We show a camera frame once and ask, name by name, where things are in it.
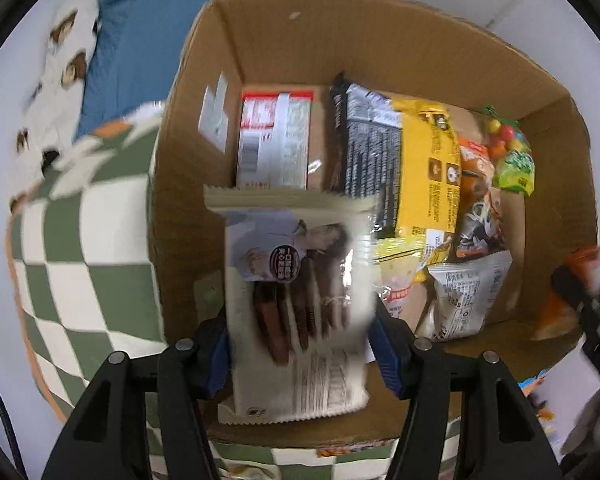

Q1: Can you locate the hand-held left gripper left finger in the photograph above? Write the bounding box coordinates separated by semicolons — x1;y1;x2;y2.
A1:
40;305;231;480

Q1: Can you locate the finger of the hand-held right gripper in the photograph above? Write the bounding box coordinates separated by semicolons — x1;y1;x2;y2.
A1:
551;264;600;346

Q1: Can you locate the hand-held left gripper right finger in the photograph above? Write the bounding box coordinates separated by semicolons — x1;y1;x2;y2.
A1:
367;302;563;480

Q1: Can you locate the orange panda snack packet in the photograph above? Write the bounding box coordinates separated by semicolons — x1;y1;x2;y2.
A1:
450;137;506;261
535;245;600;341

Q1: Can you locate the beige snack packet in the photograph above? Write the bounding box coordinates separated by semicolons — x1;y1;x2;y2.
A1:
372;237;456;318

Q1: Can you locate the white grey snack packet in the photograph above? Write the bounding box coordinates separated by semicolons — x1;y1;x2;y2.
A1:
415;250;513;343

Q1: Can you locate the white chocolate stick biscuit packet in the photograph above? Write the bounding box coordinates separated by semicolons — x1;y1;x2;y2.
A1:
203;185;378;426

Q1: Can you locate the green candy bag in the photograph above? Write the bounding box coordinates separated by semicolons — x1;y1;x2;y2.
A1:
482;105;536;196

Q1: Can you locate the yellow snack packet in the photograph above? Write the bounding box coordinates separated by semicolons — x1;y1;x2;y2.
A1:
370;97;463;266

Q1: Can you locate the black snack packet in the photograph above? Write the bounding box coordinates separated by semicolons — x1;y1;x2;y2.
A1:
327;72;406;238

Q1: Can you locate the red white snack packet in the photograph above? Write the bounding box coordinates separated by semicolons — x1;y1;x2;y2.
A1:
236;90;326;191

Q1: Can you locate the cardboard box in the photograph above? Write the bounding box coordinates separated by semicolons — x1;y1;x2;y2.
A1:
147;0;598;456

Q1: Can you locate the green checkered mat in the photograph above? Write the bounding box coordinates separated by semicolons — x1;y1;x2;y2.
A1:
7;102;561;480

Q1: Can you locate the bear print pillow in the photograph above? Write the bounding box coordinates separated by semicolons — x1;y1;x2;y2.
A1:
7;0;101;211

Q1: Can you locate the blue bedsheet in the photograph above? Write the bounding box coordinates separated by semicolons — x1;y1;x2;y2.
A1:
77;0;398;138

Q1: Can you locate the black cable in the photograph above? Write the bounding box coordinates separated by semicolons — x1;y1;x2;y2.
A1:
0;360;25;473

